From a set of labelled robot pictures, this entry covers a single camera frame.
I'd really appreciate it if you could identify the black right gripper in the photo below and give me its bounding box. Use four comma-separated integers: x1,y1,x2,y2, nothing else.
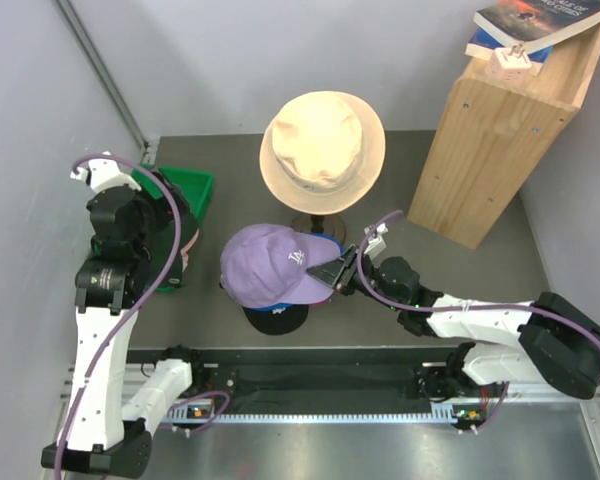
308,244,404,311

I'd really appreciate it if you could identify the blue baseball cap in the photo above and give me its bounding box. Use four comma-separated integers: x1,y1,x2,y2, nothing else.
251,226,343,311

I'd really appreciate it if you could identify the pink brim cap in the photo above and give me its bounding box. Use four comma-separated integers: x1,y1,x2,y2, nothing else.
180,229,200,257

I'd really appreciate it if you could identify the black baseball cap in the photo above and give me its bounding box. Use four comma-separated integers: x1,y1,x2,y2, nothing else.
242,304,309,336

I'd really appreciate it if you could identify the lavender baseball cap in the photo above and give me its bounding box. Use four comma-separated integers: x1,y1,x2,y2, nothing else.
220,224,341,310

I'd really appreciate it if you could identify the magenta baseball cap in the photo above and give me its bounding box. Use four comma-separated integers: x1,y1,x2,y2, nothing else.
312,297,333,306

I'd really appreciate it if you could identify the dark green baseball cap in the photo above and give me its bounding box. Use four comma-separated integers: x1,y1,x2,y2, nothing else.
148,213,199,292

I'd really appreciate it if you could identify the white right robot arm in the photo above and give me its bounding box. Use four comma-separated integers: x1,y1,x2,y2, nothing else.
308,247,600,400

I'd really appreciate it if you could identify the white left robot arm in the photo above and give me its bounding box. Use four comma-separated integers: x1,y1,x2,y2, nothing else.
41,159,207,479

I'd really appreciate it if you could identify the dark wooden hat stand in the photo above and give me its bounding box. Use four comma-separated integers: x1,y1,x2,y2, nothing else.
291,213,346,243

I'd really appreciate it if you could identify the green plastic tray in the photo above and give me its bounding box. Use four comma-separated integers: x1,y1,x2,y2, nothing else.
129,164,216,294

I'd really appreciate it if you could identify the cream bucket hat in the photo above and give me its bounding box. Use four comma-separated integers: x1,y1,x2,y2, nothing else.
259,91,386,215

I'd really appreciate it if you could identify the tall wooden shelf box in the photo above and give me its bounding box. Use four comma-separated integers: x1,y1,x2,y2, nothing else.
408,24,600,248

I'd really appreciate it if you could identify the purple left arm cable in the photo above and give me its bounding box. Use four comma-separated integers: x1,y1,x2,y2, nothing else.
53,153,232,480

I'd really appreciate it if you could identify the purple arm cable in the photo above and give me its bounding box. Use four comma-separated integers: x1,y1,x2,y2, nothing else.
355,209,600,386
53,153,232,480

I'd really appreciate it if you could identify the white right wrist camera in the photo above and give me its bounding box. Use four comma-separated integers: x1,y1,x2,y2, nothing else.
364,223,388,260

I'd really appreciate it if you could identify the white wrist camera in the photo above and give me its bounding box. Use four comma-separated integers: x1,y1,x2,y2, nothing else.
70,158,142,194
364,223,388,260

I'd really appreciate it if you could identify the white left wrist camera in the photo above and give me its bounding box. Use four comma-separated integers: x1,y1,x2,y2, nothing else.
70,158,142,194

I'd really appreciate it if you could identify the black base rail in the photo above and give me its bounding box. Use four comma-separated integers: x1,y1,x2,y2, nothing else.
126,346,475,403

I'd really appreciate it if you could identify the grey cable duct strip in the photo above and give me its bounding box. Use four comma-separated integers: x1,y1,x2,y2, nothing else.
164,403,489,424

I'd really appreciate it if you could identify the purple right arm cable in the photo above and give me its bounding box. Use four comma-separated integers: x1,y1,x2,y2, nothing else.
355,209,600,386

